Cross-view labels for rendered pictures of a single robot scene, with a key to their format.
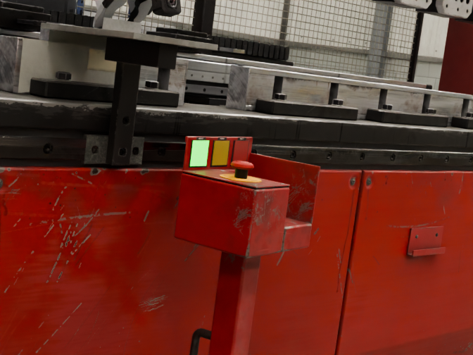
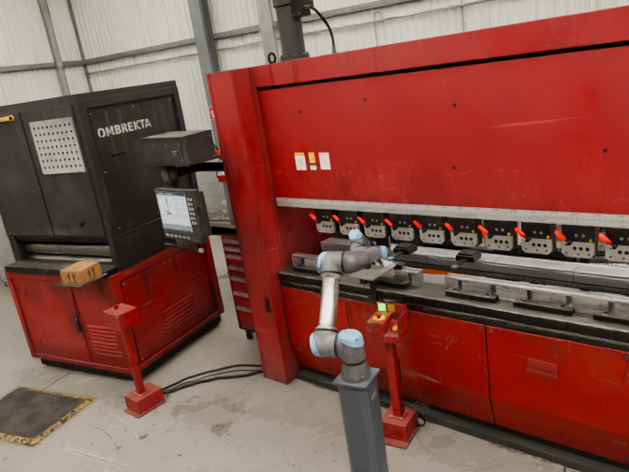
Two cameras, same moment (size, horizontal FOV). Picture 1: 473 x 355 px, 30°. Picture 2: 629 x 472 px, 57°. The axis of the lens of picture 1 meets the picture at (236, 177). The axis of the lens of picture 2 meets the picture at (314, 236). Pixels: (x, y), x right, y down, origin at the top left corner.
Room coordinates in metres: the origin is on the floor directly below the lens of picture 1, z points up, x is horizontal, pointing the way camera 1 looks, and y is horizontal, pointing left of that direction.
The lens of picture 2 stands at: (1.10, -3.10, 2.26)
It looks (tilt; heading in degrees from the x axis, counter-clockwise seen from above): 16 degrees down; 88
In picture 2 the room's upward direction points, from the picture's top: 9 degrees counter-clockwise
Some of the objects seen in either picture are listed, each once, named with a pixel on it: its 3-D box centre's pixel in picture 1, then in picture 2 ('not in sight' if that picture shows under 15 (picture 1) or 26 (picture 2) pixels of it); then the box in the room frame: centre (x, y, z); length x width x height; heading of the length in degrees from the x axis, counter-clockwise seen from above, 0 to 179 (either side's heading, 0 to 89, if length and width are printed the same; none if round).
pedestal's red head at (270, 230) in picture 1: (249, 193); (387, 322); (1.55, -0.03, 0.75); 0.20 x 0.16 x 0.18; 145
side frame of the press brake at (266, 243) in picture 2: not in sight; (288, 221); (1.06, 1.13, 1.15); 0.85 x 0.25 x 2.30; 45
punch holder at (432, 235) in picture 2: not in sight; (434, 227); (1.89, 0.06, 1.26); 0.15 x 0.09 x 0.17; 135
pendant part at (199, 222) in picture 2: not in sight; (184, 213); (0.37, 0.76, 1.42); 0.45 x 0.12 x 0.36; 134
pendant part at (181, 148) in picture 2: not in sight; (187, 195); (0.40, 0.86, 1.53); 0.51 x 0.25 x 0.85; 134
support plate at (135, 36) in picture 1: (127, 36); (372, 271); (1.53, 0.22, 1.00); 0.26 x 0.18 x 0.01; 45
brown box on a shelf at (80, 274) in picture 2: not in sight; (78, 272); (-0.54, 1.03, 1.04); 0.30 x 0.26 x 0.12; 148
